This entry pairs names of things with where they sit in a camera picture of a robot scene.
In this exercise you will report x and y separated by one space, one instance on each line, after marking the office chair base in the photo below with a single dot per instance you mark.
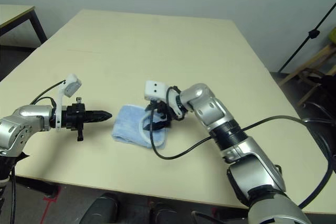
325 90

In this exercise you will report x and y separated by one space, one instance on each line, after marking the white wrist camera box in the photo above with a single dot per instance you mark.
156 90
72 85

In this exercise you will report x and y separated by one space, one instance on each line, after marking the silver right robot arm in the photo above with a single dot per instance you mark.
236 150

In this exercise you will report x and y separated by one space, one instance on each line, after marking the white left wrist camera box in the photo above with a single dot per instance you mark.
72 85

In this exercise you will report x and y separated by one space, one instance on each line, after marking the beige side table black frame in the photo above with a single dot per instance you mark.
15 14

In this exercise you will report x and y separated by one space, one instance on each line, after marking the light blue terry towel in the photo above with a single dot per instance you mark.
128 127

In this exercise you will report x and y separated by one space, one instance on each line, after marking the green cushion wooden stool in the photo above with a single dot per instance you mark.
320 56

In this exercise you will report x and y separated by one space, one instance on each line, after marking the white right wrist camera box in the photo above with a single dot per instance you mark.
156 90

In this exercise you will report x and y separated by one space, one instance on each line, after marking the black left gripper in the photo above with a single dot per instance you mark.
73 116

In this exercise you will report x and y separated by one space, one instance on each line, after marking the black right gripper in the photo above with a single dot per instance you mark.
161 108

